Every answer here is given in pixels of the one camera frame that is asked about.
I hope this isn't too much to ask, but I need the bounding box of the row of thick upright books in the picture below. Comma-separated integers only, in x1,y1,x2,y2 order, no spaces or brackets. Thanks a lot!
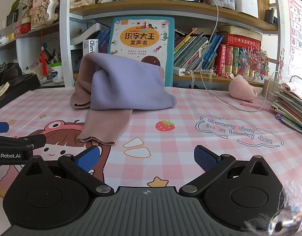
215,44,254,77

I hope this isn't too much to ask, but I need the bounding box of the thick red dictionary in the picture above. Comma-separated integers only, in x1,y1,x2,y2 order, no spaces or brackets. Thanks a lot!
226,33,262,52

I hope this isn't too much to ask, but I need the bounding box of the thick beige book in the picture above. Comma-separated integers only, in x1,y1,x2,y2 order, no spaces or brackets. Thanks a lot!
217,25,264,40

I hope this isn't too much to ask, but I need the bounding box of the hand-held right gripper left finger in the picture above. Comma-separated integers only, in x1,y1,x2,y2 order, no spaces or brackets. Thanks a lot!
20,145,115,198

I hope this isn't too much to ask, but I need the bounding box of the brown leather shoe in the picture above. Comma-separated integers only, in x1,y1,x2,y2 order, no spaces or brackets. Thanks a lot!
0,62,23,87

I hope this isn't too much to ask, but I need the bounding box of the white desk organiser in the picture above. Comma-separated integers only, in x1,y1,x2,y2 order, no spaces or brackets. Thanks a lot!
234,0,259,19

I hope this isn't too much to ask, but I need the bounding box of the alphabet wall poster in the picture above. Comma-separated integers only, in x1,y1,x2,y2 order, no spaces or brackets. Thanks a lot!
287,0,302,77

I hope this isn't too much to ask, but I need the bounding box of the stack of notebooks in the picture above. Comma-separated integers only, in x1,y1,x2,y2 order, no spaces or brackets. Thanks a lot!
271,82,302,137

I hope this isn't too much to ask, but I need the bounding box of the cartoon wall sticker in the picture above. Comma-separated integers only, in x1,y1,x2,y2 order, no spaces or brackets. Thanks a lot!
278,48,287,74

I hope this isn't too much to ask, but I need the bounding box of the pink and purple sweater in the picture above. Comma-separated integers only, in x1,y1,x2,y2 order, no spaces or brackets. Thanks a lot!
70,53,178,145

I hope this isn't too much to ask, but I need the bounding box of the red jar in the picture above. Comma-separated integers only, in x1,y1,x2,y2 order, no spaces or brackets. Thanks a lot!
20,17,32,34

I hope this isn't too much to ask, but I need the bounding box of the pearl bead strand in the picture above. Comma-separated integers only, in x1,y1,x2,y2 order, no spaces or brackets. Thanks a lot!
185,69,218,76

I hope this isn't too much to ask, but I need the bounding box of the beige strap band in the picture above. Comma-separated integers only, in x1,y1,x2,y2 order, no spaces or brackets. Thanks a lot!
0,82,10,100

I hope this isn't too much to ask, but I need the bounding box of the beige cardboard box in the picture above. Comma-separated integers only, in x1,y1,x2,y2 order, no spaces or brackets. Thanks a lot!
261,79,281,102

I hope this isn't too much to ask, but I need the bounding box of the wooden plaque ornament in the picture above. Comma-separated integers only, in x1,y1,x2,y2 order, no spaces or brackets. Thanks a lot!
31,0,59,29

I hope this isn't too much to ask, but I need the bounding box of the black box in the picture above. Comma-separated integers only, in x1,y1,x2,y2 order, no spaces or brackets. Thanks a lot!
0,74,41,112

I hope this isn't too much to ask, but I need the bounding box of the white and orange toothpaste box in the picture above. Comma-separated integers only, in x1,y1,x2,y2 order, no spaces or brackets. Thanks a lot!
83,39,99,54

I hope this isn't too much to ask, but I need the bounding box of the row of blue books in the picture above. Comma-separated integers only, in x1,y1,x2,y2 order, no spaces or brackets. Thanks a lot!
93,28,112,54

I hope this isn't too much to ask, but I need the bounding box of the white charging cable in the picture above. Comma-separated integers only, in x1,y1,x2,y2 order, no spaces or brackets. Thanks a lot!
200,0,280,113

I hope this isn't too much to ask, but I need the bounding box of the teal children's picture book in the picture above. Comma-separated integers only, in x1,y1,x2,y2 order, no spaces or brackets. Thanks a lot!
107,17,175,87

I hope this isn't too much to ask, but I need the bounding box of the white tub pen holder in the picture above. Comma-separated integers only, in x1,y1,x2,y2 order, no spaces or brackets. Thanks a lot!
50,63,65,83

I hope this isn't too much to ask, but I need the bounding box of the pink checked tablecloth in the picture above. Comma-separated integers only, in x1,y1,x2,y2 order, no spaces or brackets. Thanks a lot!
0,86,302,227

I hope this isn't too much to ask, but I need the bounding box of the colourful flower ornament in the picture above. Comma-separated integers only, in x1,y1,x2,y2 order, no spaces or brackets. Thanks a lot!
236,46,270,79

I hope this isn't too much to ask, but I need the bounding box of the pink plush toy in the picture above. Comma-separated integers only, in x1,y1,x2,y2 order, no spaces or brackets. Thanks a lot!
229,74,258,102

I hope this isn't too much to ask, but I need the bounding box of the row of thin picture books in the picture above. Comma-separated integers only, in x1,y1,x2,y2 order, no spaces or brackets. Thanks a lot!
174,29,224,73

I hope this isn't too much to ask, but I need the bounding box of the white bookshelf with wooden shelves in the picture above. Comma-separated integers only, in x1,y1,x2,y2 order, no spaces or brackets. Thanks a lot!
0,0,286,89

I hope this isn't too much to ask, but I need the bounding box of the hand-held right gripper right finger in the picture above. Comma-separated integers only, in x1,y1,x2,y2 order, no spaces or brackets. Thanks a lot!
178,145,277,198

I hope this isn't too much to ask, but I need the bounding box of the red tassel ornament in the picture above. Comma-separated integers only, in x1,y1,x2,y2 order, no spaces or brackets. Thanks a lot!
41,49,48,77

